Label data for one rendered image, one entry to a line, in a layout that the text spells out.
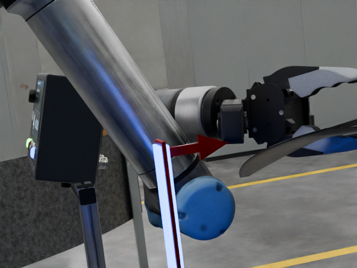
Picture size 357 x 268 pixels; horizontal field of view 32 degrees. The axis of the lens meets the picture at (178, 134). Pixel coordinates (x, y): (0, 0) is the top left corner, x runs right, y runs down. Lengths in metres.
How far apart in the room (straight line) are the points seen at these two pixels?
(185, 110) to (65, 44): 0.20
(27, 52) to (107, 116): 4.09
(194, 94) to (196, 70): 5.89
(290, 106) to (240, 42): 6.11
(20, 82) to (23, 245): 2.56
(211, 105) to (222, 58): 6.00
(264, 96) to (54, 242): 1.78
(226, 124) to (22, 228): 1.73
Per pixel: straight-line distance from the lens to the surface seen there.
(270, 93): 0.74
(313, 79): 0.72
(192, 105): 0.80
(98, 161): 1.12
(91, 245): 1.09
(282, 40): 7.03
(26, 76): 4.78
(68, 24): 0.69
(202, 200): 0.72
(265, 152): 0.56
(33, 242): 2.39
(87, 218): 1.08
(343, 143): 0.71
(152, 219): 0.88
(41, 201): 2.38
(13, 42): 4.79
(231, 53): 6.82
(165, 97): 0.84
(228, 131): 0.69
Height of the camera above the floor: 1.27
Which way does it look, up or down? 8 degrees down
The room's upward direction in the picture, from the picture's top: 7 degrees counter-clockwise
